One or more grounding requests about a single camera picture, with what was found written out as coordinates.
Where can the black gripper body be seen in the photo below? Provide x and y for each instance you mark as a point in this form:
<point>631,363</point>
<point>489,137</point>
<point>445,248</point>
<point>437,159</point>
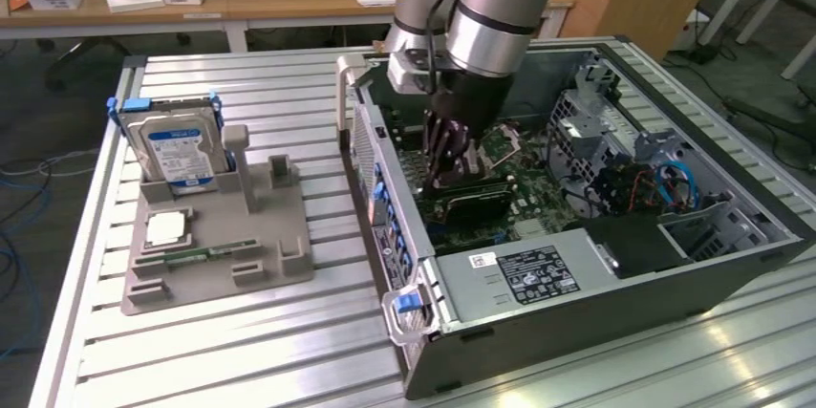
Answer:
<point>475,97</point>

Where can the green motherboard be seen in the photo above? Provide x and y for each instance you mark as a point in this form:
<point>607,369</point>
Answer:
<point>535,188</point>

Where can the black power adapter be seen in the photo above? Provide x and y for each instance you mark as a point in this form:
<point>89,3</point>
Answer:
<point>704,55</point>

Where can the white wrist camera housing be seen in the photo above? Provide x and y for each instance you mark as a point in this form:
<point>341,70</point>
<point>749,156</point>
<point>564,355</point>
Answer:
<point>408,73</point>

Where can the silver CPU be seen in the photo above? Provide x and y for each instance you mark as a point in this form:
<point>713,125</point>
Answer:
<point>167,229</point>

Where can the blue case latch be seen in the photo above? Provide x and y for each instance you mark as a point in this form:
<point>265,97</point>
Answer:
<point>408,305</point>

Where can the grey power supply unit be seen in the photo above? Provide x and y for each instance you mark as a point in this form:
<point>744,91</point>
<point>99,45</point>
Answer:
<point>459,284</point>

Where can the black office chair base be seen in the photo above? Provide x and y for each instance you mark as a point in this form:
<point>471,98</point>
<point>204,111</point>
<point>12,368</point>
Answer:
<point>69,57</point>

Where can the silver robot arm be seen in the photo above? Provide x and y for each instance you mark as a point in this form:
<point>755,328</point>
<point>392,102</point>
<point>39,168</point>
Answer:
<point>497,21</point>

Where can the white table frame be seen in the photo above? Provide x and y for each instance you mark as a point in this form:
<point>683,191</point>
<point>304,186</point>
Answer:
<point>728,4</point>

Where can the green RAM stick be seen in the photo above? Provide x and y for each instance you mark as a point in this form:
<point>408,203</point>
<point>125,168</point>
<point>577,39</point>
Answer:
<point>204,253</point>

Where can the green graphics card black cooler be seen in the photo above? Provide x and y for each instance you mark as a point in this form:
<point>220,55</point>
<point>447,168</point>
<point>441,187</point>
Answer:
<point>481,205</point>

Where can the perforated silver disk bay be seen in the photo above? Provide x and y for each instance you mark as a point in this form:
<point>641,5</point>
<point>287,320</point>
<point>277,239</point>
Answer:
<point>587,131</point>

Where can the white device red button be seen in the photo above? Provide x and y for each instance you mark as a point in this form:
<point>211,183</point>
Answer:
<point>691,33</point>

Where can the black floor stand base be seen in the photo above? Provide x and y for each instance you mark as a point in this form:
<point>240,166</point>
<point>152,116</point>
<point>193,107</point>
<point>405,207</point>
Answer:
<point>771,114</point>

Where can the metal socket cover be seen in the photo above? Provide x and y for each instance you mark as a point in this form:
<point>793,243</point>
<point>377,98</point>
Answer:
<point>504,140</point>

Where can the blue slot retainer clip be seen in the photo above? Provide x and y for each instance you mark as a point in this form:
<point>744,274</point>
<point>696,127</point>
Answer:
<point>392,226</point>
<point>400,244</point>
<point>381,176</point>
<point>407,264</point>
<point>384,199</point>

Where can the hard disk with blue rails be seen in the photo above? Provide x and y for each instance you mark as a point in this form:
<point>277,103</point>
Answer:
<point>172,155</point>

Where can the grey parts rack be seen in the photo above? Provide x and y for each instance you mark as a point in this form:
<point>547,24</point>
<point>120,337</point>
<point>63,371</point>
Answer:
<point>216,226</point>

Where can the open black PC case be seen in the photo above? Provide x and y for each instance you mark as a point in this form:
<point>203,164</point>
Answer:
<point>573,331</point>

